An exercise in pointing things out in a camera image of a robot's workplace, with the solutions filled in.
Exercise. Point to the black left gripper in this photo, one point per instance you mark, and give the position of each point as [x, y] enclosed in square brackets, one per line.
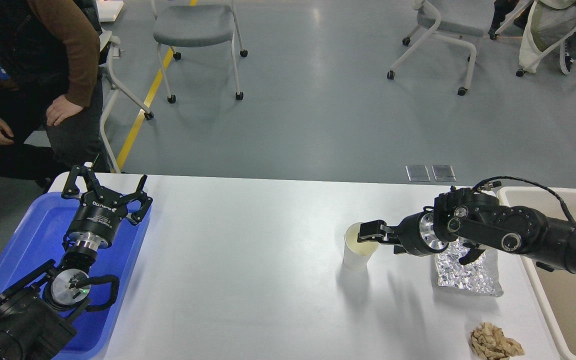
[101, 209]

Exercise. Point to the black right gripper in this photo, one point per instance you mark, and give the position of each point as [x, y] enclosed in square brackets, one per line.
[415, 235]

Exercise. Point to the white paper cup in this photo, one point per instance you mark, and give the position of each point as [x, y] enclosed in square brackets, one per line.
[355, 254]

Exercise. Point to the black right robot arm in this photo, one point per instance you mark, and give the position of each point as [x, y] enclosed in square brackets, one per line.
[471, 214]

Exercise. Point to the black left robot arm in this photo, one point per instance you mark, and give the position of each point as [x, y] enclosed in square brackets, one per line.
[65, 271]

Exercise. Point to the metal floor socket left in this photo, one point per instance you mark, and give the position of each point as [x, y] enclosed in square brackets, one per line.
[417, 173]

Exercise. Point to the metal floor socket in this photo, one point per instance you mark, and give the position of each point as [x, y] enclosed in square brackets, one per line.
[417, 173]
[443, 173]

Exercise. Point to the blue plastic tray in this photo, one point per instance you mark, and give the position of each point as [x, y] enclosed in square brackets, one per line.
[38, 239]

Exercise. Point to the metal floor socket right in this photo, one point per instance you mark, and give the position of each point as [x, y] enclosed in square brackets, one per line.
[443, 173]

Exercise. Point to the crumpled silver foil bag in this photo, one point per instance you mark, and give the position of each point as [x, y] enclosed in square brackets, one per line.
[479, 278]

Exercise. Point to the seated person in brown sweater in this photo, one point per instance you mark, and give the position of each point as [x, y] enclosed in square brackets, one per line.
[51, 96]

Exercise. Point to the white chair under person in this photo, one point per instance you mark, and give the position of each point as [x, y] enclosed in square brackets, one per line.
[107, 39]

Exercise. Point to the crumpled brown paper ball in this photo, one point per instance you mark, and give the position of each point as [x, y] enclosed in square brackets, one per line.
[488, 342]

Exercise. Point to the grey office chair centre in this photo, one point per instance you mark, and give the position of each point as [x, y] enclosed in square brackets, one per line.
[196, 27]

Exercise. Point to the grey office chair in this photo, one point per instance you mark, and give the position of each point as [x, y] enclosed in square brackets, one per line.
[196, 27]
[460, 22]

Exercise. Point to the beige plastic bin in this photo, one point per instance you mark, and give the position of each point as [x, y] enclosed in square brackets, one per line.
[559, 286]

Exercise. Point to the grey office chair right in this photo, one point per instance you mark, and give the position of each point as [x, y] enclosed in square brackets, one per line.
[460, 22]

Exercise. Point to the white chair with coat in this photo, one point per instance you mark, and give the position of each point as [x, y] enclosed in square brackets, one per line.
[547, 25]

